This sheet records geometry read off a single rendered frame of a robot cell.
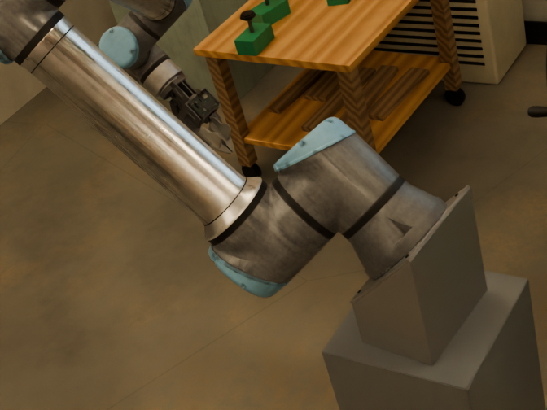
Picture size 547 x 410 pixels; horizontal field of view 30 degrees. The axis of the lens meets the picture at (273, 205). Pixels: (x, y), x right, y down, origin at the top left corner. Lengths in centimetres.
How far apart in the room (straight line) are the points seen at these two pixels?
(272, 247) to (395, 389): 36
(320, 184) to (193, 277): 140
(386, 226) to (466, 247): 18
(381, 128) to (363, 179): 144
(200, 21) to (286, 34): 69
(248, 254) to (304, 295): 114
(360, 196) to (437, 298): 23
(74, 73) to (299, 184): 43
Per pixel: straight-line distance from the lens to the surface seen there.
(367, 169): 179
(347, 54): 292
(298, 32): 311
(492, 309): 197
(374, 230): 178
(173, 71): 241
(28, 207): 378
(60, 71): 176
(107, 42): 230
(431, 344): 186
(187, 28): 380
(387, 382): 193
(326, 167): 178
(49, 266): 343
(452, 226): 182
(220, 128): 243
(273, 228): 180
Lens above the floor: 191
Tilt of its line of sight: 35 degrees down
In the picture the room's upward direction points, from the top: 17 degrees counter-clockwise
